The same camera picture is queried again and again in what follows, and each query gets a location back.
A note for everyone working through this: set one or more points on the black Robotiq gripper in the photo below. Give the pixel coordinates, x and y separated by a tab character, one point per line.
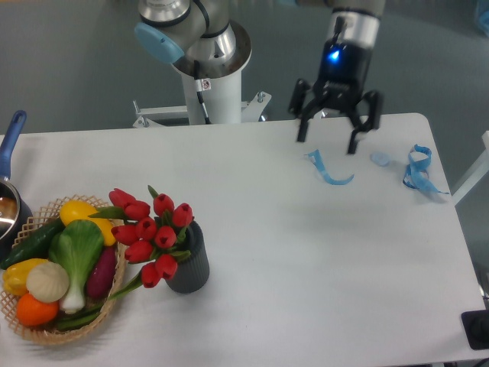
342	74

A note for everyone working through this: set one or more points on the red tulip bouquet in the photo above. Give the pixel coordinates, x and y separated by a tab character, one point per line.
153	234

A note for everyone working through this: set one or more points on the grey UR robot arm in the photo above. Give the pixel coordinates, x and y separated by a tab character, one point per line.
185	22

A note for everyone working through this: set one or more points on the dark grey ribbed vase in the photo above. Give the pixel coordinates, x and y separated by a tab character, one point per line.
193	272

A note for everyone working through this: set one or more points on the curled blue ribbon strip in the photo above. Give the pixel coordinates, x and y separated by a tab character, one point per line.
315	158

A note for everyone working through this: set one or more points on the small pale blue cap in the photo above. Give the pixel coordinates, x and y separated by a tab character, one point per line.
380	159

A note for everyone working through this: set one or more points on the tangled blue ribbon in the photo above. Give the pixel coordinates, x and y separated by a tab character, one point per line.
416	176

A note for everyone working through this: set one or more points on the black device at edge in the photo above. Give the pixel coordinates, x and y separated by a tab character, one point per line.
475	324

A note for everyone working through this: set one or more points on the yellow toy squash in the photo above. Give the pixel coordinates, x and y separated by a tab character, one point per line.
79	210

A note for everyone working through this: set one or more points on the purple toy sweet potato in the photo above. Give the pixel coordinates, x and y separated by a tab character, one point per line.
101	278

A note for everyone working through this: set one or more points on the green toy bok choy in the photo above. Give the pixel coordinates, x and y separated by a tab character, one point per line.
77	249

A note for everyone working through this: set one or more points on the dark green toy cucumber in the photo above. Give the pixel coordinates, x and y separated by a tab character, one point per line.
36	245

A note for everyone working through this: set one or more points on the green toy bean pods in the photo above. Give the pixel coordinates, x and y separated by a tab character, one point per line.
78	320

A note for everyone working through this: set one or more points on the yellow toy bell pepper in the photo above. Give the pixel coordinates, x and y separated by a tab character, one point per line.
15	276

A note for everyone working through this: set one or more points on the orange toy orange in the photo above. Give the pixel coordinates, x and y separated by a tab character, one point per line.
32	312

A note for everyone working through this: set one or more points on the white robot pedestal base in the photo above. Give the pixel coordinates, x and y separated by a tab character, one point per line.
210	71

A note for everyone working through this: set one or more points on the white frame at right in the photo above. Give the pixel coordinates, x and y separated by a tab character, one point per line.
473	175

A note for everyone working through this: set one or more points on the blue handled saucepan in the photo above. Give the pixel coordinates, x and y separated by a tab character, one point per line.
14	211

